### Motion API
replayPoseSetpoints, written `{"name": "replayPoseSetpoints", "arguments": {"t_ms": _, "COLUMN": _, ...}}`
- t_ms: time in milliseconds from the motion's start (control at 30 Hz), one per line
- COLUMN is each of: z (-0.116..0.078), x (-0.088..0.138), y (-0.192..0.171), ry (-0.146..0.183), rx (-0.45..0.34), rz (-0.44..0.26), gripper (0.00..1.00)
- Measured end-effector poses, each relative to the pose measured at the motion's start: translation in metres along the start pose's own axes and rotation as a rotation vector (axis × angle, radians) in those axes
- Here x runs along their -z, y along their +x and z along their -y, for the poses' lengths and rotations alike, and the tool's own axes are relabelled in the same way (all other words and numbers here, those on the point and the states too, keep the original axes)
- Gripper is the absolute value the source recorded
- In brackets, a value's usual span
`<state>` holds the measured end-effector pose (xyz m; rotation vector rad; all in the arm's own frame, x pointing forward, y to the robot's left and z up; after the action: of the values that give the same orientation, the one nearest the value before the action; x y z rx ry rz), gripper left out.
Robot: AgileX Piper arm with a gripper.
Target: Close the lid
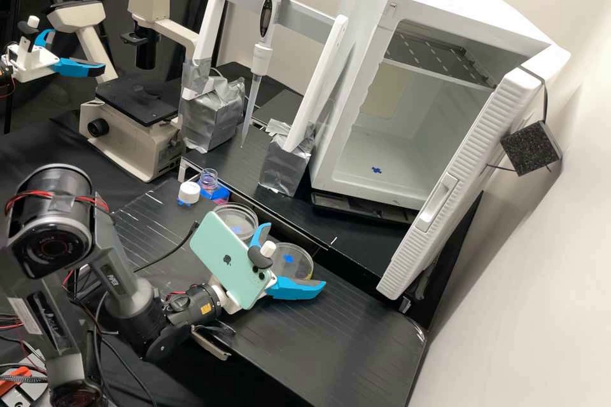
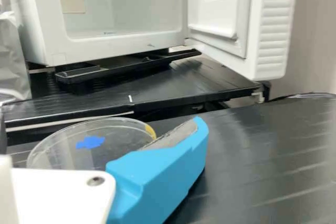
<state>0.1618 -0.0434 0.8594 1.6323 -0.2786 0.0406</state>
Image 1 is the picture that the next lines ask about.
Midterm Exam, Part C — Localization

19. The blue bottle holder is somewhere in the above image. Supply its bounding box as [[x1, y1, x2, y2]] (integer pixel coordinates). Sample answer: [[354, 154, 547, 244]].
[[199, 183, 232, 204]]

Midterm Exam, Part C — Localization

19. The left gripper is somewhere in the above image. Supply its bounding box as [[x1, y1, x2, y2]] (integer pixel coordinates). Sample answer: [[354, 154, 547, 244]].
[[4, 28, 108, 83]]

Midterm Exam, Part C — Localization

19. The black tray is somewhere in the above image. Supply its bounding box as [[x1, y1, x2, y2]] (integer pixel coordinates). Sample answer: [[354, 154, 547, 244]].
[[311, 191, 417, 226]]

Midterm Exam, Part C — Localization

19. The white pipette stand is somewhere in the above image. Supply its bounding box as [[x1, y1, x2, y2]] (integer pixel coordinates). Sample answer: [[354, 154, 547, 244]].
[[179, 0, 352, 198]]

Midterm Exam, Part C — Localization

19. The petri dish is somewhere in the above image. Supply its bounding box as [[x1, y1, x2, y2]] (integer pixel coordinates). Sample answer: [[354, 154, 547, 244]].
[[211, 203, 259, 242]]

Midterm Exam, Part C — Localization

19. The black platform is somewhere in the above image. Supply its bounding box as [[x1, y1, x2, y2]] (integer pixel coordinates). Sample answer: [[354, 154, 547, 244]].
[[179, 61, 421, 286], [108, 177, 428, 407]]

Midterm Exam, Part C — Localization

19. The cream microscope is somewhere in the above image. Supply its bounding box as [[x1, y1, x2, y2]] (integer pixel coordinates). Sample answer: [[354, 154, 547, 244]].
[[45, 0, 204, 184]]

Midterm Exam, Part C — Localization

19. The petri dish lid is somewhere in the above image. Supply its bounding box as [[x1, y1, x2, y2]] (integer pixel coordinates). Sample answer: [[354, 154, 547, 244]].
[[272, 242, 315, 282]]

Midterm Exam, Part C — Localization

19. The black cable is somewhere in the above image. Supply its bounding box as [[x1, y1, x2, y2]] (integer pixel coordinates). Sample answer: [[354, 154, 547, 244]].
[[133, 221, 200, 274]]

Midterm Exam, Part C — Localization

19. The left phone holder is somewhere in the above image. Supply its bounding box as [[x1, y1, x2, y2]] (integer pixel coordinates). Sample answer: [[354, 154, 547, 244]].
[[17, 15, 42, 53]]

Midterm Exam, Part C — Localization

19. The right wrist camera phone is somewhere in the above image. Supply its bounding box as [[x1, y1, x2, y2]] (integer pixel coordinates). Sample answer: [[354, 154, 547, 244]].
[[189, 210, 279, 310]]

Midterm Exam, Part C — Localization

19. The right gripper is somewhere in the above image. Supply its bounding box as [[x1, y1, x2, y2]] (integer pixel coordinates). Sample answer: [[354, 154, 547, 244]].
[[207, 223, 327, 316]]

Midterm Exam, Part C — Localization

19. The pipette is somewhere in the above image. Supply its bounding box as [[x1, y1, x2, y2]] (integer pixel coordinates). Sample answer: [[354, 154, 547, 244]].
[[240, 0, 291, 148]]

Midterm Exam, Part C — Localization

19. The incubator door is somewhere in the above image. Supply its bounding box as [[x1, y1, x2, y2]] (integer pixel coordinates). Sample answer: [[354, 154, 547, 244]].
[[376, 68, 565, 301]]

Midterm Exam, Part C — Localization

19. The white cap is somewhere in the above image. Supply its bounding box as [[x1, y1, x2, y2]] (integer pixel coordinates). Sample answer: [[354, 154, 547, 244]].
[[177, 181, 202, 208]]

